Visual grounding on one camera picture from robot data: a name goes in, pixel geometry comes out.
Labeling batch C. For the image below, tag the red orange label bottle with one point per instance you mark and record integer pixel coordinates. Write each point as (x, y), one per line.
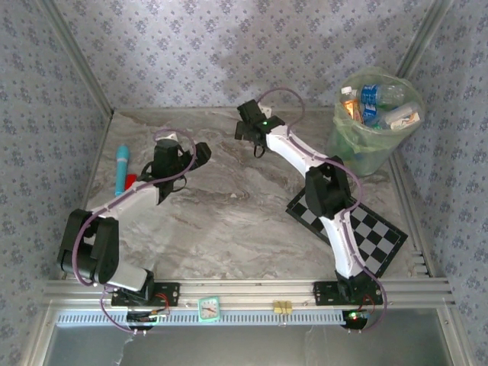
(350, 106)

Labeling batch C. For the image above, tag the aluminium frame post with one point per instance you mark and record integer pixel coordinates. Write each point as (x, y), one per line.
(423, 38)
(81, 57)

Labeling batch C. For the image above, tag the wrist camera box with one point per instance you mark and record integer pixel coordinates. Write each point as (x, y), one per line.
(249, 110)
(165, 156)

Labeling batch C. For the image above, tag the small red block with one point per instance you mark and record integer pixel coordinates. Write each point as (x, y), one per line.
(131, 180)

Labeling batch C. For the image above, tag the black white chessboard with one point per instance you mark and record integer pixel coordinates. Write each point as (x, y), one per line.
(381, 240)

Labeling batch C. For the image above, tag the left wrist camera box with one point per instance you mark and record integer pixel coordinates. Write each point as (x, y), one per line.
(165, 156)

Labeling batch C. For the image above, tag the aluminium side rail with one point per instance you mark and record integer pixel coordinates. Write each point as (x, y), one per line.
(421, 267)

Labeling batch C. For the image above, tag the green plastic bin liner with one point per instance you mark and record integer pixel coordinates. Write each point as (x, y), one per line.
(343, 126)

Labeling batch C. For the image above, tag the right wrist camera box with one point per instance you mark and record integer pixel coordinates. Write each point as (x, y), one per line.
(249, 110)

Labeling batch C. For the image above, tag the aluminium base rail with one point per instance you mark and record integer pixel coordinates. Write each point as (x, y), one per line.
(248, 289)

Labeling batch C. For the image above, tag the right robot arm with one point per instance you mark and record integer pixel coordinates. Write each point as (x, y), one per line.
(293, 148)

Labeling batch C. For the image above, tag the teal cylindrical device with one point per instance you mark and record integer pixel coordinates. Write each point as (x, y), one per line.
(122, 164)

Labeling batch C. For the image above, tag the controller circuit board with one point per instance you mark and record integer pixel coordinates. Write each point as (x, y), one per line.
(354, 318)
(143, 318)

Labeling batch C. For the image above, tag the small green clock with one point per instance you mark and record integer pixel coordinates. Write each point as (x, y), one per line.
(208, 309)

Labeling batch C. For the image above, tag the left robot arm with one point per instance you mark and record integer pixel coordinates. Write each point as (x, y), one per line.
(129, 200)

